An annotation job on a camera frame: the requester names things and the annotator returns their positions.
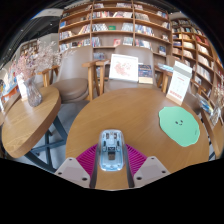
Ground low book display stand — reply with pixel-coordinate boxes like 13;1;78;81
0;66;18;112

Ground white sign card wooden base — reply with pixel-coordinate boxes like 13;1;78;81
165;60;194;107

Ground transparent computer mouse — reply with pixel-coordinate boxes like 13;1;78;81
96;129;127;173

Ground glass vase pink flowers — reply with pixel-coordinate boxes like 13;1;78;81
14;41;74;108

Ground green blob-shaped mouse pad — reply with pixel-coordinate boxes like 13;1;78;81
158;105;201;148

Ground white framed picture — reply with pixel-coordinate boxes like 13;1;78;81
108;53;139;83

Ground stack of colourful books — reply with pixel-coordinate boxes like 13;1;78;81
196;93;215;116

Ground beige armchair wooden arms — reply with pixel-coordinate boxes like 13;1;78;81
82;44;169;101
37;45;95;104
165;54;204;113

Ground glass vase dried flowers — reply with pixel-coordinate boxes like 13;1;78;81
209;83;224;127

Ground small white sign card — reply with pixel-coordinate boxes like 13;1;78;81
15;73;29;102

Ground distant wooden bookshelf unit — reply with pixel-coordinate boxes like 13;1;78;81
19;39;39;58

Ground dark cover book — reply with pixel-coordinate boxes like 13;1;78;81
137;63;154;85

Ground wide wooden bookshelf unit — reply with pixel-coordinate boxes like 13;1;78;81
58;0;173;63

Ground stack of blue books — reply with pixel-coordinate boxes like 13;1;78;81
157;62;175;73

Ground white ceiling panel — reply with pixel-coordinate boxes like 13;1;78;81
33;7;64;20

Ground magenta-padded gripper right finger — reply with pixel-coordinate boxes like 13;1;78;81
124;143;171;189

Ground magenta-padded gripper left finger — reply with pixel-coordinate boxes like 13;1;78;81
54;143;100;190

